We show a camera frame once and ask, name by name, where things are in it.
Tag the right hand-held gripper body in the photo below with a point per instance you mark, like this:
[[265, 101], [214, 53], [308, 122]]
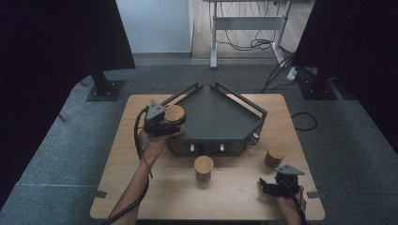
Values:
[[287, 182]]

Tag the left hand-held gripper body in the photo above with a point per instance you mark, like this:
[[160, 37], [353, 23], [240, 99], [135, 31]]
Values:
[[155, 122]]

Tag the glass jar of pale seeds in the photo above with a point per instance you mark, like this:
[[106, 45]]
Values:
[[174, 113]]

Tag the glass jar of red contents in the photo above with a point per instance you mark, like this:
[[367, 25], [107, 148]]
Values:
[[275, 153]]

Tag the dark grey corner rack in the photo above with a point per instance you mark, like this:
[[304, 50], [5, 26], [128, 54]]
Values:
[[219, 122]]

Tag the glass jar of brown balls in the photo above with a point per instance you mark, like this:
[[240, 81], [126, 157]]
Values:
[[203, 165]]

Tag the person's right hand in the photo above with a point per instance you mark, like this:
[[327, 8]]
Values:
[[289, 204]]

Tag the black stand base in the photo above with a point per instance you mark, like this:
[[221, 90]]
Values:
[[316, 89], [106, 90]]

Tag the grey tape strip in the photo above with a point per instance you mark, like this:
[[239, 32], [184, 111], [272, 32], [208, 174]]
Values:
[[97, 194]]

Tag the white power strip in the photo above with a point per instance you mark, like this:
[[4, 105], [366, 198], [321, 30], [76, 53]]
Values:
[[291, 74]]

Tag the black curtain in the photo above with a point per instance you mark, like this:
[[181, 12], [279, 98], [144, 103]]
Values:
[[359, 47], [47, 62]]

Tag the white metal desk frame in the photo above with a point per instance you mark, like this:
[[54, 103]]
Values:
[[247, 23]]

